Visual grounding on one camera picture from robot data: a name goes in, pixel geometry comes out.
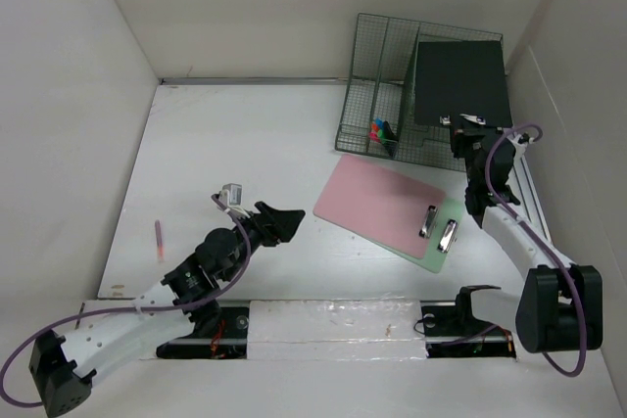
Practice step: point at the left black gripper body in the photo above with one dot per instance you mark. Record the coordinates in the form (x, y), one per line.
(230, 271)

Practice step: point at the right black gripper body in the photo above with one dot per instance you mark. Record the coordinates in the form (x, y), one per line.
(464, 143)

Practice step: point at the black clipboard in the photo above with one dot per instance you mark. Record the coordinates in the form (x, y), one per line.
(457, 78)

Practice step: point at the green clipboard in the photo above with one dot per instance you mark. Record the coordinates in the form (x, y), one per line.
(440, 231)

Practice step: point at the pink clipboard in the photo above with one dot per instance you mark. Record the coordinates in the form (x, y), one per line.
(379, 204)

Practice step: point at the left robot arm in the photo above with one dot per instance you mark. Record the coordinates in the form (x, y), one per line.
(65, 368)

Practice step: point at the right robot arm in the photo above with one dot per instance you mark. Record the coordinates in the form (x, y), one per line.
(560, 307)

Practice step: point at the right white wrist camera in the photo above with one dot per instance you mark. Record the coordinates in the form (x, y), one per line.
(520, 141)

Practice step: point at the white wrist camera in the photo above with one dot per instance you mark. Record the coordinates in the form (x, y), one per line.
(520, 141)
(230, 199)

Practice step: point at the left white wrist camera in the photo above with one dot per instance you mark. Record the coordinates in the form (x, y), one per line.
(230, 199)

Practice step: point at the pink pen on wall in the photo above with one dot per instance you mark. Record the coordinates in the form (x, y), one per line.
(159, 240)

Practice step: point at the green wire desk organizer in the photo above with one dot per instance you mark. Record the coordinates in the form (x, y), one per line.
(381, 86)

